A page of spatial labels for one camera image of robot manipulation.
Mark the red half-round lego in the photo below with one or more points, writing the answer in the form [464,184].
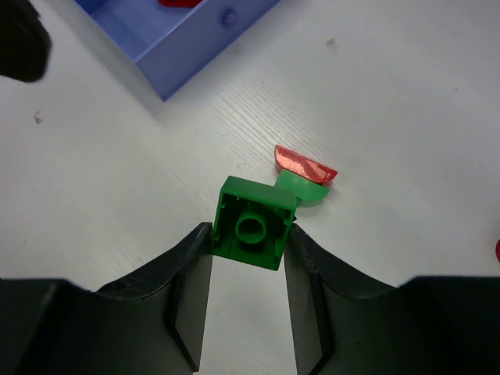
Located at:
[316,172]

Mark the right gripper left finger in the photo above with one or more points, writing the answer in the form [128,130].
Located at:
[150,321]

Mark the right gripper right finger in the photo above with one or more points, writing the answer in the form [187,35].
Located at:
[346,322]

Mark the green half-round lego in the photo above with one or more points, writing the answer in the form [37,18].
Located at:
[307,193]

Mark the red curved lego right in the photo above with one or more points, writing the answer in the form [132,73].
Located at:
[497,250]

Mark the green square lego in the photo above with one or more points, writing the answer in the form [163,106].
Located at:
[252,222]

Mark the red flower printed lego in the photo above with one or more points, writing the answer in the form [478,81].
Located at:
[177,3]

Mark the purple-blue large container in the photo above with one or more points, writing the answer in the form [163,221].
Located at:
[168,43]

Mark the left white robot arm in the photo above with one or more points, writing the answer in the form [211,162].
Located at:
[25,43]

